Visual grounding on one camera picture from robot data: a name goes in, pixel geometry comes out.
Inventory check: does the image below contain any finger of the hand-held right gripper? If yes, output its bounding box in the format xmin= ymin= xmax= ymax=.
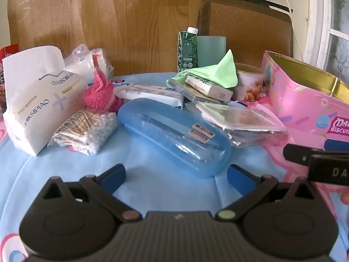
xmin=283 ymin=143 xmax=349 ymax=167

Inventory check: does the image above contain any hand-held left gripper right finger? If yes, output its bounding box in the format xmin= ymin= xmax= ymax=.
xmin=215 ymin=164 xmax=320 ymax=222

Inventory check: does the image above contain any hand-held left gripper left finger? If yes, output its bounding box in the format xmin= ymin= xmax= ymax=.
xmin=38 ymin=164 xmax=143 ymax=222

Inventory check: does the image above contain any cotton swabs pack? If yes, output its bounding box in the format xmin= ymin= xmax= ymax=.
xmin=48 ymin=108 xmax=119 ymax=156

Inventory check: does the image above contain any pink biscuit tin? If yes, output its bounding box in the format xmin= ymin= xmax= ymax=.
xmin=262 ymin=50 xmax=349 ymax=153

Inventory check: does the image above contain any clear plastic zip bag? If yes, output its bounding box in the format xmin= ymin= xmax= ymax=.
xmin=195 ymin=102 xmax=289 ymax=148

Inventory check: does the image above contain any blue glasses case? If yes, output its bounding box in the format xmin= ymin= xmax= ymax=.
xmin=117 ymin=97 xmax=233 ymax=178

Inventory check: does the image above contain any pink fluffy sock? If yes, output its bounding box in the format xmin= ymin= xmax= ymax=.
xmin=83 ymin=55 xmax=124 ymax=112

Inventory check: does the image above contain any white tissue pack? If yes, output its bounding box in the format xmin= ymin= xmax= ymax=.
xmin=2 ymin=46 xmax=89 ymax=157

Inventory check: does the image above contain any green cleaning cloth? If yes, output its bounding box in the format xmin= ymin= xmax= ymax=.
xmin=173 ymin=49 xmax=238 ymax=89

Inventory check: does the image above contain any blue printed blanket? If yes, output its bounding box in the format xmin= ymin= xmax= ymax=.
xmin=0 ymin=71 xmax=349 ymax=262

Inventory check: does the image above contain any peanut can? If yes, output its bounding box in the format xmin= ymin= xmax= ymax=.
xmin=234 ymin=69 xmax=265 ymax=102

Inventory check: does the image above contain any small white green box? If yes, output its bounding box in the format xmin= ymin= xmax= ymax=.
xmin=185 ymin=74 xmax=233 ymax=101

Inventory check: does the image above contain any white wipes packet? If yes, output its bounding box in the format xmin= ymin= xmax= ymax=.
xmin=113 ymin=82 xmax=184 ymax=107

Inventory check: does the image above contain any clear plastic case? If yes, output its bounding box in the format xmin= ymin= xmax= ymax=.
xmin=167 ymin=78 xmax=233 ymax=104

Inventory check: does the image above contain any clear bag of cotton pads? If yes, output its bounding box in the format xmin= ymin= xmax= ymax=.
xmin=64 ymin=44 xmax=114 ymax=84

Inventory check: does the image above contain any brown woven chair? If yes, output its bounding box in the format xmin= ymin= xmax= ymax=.
xmin=198 ymin=0 xmax=294 ymax=73

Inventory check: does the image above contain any pale green cup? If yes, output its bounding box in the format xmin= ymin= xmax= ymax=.
xmin=197 ymin=35 xmax=227 ymax=69

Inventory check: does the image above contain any green drink carton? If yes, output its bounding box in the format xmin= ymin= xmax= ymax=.
xmin=178 ymin=27 xmax=199 ymax=73

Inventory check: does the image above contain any wooden board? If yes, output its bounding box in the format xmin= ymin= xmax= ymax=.
xmin=7 ymin=0 xmax=220 ymax=77

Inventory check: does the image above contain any red snack box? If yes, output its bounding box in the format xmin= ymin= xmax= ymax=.
xmin=0 ymin=44 xmax=19 ymax=112

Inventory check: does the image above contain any white cable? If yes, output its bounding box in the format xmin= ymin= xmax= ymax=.
xmin=277 ymin=0 xmax=304 ymax=60

